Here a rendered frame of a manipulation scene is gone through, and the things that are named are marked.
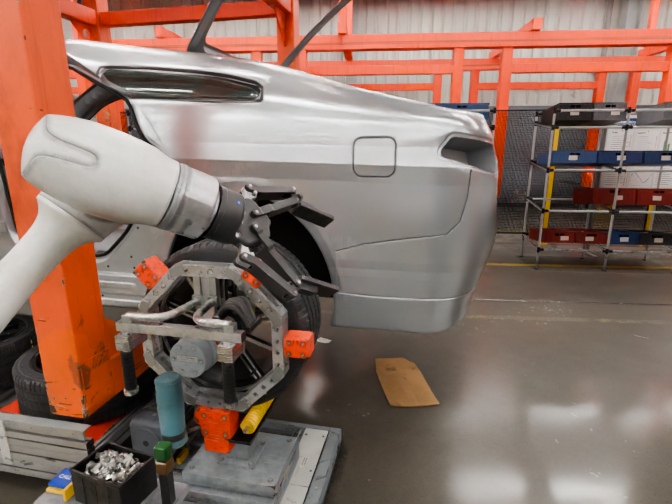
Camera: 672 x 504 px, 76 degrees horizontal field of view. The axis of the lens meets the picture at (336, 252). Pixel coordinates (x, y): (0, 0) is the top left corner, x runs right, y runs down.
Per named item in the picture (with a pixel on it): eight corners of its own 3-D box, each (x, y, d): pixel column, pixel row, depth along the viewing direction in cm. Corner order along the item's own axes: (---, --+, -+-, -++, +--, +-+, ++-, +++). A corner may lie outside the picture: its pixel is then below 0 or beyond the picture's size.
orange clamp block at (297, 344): (290, 347, 153) (314, 349, 151) (282, 357, 145) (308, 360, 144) (289, 328, 151) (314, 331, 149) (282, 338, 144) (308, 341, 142)
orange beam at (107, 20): (280, 17, 384) (280, 2, 381) (276, 14, 375) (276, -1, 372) (108, 28, 420) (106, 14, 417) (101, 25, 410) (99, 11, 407)
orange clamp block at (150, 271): (173, 272, 156) (155, 254, 155) (160, 278, 148) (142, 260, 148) (162, 284, 158) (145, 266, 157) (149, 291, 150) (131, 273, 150)
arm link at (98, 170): (190, 150, 52) (165, 162, 63) (42, 85, 44) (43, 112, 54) (161, 234, 51) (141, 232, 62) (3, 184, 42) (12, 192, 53)
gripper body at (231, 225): (200, 200, 64) (255, 221, 69) (193, 248, 59) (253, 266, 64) (223, 171, 59) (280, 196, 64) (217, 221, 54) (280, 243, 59)
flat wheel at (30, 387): (179, 356, 259) (175, 320, 253) (140, 426, 195) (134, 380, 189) (64, 361, 253) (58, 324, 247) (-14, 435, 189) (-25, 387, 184)
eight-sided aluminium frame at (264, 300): (291, 407, 158) (287, 265, 144) (285, 418, 151) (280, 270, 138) (158, 390, 168) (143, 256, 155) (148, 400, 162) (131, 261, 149)
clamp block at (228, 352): (246, 349, 133) (245, 333, 132) (233, 363, 124) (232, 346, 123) (230, 347, 134) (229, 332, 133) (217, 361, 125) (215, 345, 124)
